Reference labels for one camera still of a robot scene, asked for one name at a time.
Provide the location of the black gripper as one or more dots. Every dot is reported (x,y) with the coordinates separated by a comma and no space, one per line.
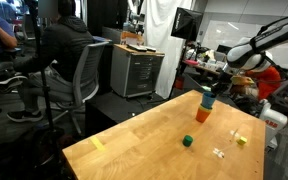
(224,80)

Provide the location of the blue plastic cup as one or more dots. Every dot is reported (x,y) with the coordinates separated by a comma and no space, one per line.
(208,100)

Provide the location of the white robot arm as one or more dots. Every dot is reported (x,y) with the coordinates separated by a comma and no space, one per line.
(250,55)

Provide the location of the orange plastic cup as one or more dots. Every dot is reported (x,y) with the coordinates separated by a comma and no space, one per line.
(202,116)

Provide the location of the cluttered wooden desk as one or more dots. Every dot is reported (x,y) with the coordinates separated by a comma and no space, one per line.
(205,65)

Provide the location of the red canister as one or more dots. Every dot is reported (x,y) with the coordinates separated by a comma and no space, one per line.
(179,82)

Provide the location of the clear plastic toy piece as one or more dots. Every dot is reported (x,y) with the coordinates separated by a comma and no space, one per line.
(234,134)
(218,153)

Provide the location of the person in orange jacket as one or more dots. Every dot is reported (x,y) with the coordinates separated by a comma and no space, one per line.
(267,81)

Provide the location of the yellow cube block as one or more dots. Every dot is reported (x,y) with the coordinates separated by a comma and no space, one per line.
(242,140)

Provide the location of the green cylinder block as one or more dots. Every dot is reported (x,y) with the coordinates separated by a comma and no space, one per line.
(187,141)

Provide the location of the white ABB robot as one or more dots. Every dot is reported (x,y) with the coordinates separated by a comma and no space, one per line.
(272,123)

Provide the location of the black softbox light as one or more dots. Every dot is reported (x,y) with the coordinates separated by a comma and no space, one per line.
(186,24)

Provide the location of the black remote controller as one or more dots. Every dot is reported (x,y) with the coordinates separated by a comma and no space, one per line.
(151,49)
(136,47)

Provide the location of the grey drawer cabinet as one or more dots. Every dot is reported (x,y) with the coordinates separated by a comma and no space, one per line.
(135,73)

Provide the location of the white curtain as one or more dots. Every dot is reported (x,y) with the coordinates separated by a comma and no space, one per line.
(159,30)

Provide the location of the orange cardboard box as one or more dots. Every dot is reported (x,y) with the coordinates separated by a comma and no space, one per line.
(130,37)

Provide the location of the yellow tape strip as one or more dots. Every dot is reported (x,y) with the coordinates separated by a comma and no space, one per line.
(97,143)

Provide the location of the grey office chair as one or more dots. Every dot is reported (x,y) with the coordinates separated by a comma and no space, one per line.
(87,66)

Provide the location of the person in black jacket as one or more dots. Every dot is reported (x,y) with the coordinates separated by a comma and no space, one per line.
(64,43)

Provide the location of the black tripod stand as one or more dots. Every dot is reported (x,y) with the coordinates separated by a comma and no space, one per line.
(44,86)

